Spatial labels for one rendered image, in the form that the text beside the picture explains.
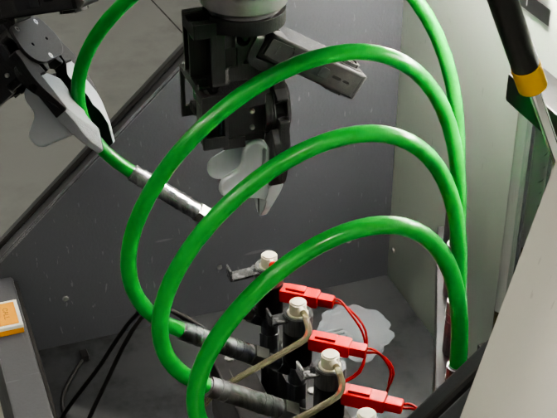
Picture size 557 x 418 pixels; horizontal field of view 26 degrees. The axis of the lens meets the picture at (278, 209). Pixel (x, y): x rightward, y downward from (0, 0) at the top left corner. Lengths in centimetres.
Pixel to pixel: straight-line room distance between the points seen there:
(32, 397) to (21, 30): 39
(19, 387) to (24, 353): 6
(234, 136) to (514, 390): 37
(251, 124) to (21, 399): 43
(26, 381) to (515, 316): 66
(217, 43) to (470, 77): 40
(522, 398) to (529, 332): 4
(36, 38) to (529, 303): 60
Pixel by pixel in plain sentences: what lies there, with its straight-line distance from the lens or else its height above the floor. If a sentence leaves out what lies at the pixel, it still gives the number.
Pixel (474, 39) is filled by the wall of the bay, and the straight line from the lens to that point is 132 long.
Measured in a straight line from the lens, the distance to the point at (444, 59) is 115.
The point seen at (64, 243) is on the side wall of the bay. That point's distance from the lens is 148.
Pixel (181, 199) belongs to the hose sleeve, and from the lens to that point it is 123.
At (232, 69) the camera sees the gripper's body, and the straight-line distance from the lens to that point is 105.
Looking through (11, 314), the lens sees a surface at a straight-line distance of 141.
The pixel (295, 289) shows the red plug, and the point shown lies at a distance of 118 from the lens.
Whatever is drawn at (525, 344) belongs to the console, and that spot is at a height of 131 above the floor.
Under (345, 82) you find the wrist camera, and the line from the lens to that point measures 109.
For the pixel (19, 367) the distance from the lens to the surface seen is 135.
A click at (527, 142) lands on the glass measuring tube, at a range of 119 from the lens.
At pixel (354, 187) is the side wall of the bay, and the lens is 157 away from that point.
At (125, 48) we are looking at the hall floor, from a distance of 429.
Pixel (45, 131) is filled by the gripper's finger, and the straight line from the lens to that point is 120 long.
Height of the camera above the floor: 180
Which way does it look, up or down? 33 degrees down
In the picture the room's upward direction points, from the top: straight up
